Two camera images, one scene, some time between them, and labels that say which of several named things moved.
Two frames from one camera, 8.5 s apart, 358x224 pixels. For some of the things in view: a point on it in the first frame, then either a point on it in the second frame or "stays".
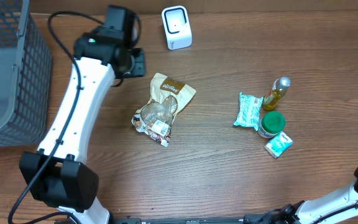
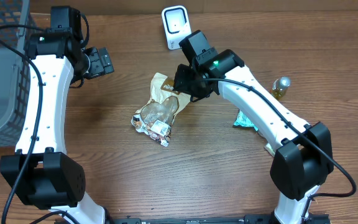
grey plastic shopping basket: (15, 76) stays
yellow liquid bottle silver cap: (276, 93) stays
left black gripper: (139, 70) to (99, 67)
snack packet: (156, 117) stays
